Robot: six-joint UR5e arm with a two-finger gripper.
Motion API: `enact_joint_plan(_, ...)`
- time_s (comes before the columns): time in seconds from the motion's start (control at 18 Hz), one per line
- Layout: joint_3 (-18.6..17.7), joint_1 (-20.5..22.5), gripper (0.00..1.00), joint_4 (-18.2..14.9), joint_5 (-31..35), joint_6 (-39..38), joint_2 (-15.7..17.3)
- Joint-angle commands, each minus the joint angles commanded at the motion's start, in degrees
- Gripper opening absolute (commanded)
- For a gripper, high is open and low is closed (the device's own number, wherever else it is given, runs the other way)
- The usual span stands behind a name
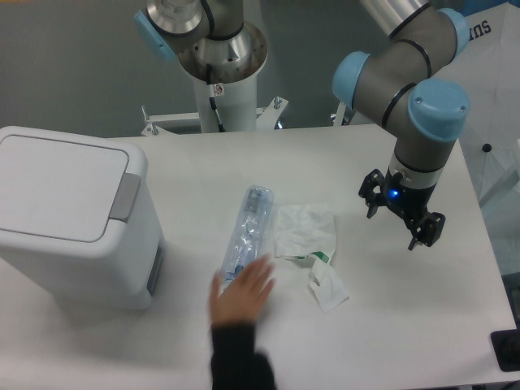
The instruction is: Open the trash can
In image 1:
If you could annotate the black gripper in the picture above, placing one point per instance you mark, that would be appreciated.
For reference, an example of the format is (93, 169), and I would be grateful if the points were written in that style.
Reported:
(409, 204)

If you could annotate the crushed clear plastic bottle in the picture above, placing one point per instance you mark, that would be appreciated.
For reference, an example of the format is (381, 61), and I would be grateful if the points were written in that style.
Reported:
(246, 239)

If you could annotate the black sleeved forearm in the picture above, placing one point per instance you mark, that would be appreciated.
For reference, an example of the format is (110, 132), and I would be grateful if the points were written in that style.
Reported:
(235, 363)

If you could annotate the grey blue-capped right robot arm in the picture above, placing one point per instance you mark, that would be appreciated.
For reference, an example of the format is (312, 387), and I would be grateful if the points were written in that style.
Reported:
(398, 90)

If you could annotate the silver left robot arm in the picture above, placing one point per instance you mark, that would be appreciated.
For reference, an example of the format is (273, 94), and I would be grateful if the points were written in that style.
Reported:
(171, 27)

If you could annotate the grey trash can lid button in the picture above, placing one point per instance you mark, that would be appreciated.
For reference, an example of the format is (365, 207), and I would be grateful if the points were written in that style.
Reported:
(125, 197)

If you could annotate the white plastic trash can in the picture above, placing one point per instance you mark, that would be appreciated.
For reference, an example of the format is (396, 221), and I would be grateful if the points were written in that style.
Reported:
(57, 190)

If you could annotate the person's bare hand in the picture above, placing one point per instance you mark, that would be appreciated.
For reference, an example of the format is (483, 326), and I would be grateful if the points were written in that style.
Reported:
(244, 298)

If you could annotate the white plastic bag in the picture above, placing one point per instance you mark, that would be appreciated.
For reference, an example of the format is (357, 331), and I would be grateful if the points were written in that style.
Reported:
(306, 234)

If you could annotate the white fabric with lettering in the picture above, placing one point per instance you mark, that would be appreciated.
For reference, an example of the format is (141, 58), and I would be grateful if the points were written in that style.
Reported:
(488, 69)

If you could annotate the black device at edge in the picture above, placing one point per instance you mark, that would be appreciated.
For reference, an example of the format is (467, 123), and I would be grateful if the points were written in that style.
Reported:
(506, 347)

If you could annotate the white metal base frame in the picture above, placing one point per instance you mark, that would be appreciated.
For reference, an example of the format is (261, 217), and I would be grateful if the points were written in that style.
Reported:
(266, 118)

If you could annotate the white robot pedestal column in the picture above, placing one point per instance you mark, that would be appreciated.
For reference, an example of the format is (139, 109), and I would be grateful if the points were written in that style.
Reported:
(224, 73)

